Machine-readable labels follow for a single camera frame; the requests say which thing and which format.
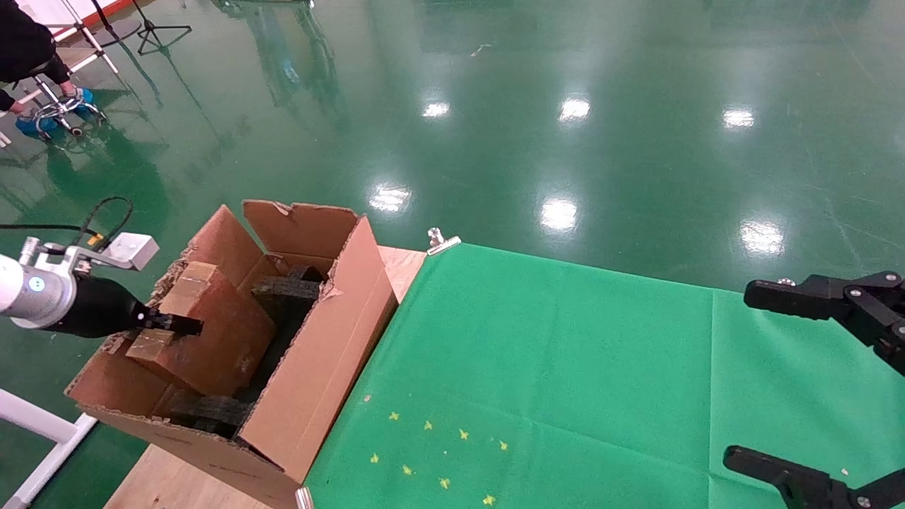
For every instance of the metal stool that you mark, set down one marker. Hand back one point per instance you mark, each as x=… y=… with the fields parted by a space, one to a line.
x=60 y=107

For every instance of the small brown cardboard box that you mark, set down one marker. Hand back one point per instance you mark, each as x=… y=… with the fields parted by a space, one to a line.
x=226 y=346

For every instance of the large open cardboard carton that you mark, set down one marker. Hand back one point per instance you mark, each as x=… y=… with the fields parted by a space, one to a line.
x=318 y=382

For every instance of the blue shoe cover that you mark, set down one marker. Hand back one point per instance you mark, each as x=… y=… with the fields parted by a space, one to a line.
x=90 y=106
x=35 y=127

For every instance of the white desk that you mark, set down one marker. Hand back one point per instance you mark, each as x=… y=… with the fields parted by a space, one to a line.
x=92 y=42

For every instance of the seated person in black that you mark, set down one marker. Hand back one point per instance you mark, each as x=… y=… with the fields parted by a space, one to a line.
x=21 y=42

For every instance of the black foam insert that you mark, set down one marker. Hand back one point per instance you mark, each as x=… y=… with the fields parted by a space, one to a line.
x=212 y=410
x=290 y=286

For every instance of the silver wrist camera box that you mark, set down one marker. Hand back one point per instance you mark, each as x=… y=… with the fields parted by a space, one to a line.
x=131 y=249

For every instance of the black tripod stand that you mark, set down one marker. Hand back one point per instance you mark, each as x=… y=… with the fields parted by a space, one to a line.
x=152 y=28

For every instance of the white table leg frame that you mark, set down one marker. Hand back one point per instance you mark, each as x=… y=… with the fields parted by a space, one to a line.
x=42 y=420

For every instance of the green table cloth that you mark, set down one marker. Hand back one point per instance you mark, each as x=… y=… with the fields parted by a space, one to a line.
x=601 y=389

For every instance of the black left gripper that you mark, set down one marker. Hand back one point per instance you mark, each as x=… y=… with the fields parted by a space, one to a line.
x=99 y=311

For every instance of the black pole stand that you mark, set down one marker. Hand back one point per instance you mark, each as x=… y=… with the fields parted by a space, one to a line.
x=117 y=28

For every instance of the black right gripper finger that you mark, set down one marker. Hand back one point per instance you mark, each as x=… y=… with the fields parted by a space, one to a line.
x=820 y=297
x=799 y=488

